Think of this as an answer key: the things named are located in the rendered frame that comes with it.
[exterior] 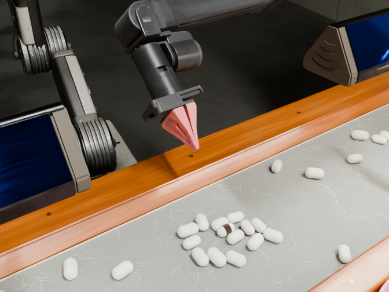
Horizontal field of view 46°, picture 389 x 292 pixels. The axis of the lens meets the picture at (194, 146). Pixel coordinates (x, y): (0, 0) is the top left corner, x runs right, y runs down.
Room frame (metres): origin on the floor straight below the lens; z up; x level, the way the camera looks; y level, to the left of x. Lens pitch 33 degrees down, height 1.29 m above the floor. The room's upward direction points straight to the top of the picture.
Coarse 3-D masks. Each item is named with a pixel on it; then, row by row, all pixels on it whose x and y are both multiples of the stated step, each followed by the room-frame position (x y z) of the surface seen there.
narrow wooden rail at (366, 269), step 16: (384, 240) 0.54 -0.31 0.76; (368, 256) 0.50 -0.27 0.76; (384, 256) 0.50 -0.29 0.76; (336, 272) 0.47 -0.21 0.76; (352, 272) 0.47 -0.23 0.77; (368, 272) 0.47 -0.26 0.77; (384, 272) 0.47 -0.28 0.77; (320, 288) 0.44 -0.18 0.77; (336, 288) 0.44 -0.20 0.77; (352, 288) 0.44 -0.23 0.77; (368, 288) 0.44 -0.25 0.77
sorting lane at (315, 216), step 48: (336, 144) 0.86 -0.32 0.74; (384, 144) 0.86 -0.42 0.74; (192, 192) 0.69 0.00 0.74; (240, 192) 0.69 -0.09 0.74; (288, 192) 0.69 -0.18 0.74; (336, 192) 0.69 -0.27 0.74; (384, 192) 0.69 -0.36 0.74; (96, 240) 0.56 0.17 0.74; (144, 240) 0.56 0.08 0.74; (240, 240) 0.56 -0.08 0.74; (288, 240) 0.56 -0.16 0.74; (336, 240) 0.56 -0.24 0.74; (0, 288) 0.46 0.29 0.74; (48, 288) 0.46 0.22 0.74; (96, 288) 0.46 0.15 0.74; (144, 288) 0.46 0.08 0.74; (192, 288) 0.46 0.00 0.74; (240, 288) 0.46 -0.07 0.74; (288, 288) 0.46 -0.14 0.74
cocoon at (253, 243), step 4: (252, 236) 0.56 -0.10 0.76; (256, 236) 0.55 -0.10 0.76; (260, 236) 0.55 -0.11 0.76; (248, 240) 0.55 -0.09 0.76; (252, 240) 0.54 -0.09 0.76; (256, 240) 0.54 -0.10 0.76; (260, 240) 0.55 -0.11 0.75; (248, 244) 0.54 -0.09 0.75; (252, 244) 0.54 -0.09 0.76; (256, 244) 0.54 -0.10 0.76; (248, 248) 0.54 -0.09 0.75; (252, 248) 0.53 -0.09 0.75; (256, 248) 0.54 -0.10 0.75
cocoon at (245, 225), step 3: (243, 222) 0.59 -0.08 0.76; (246, 222) 0.59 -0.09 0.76; (249, 222) 0.59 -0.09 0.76; (240, 225) 0.59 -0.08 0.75; (243, 225) 0.58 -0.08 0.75; (246, 225) 0.58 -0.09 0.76; (249, 225) 0.58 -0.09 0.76; (243, 228) 0.58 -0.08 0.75; (246, 228) 0.58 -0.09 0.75; (249, 228) 0.57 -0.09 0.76; (252, 228) 0.58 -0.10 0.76; (246, 231) 0.57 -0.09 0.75; (249, 231) 0.57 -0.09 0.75; (252, 231) 0.57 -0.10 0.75; (249, 234) 0.57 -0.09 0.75
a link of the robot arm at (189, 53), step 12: (144, 12) 0.79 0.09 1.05; (144, 24) 0.78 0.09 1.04; (156, 24) 0.79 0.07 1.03; (144, 36) 0.76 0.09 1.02; (156, 36) 0.79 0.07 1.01; (168, 36) 0.81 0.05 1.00; (180, 36) 0.83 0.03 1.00; (132, 48) 0.79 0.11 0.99; (180, 48) 0.80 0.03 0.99; (192, 48) 0.81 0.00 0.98; (180, 60) 0.78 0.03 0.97; (192, 60) 0.80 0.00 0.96
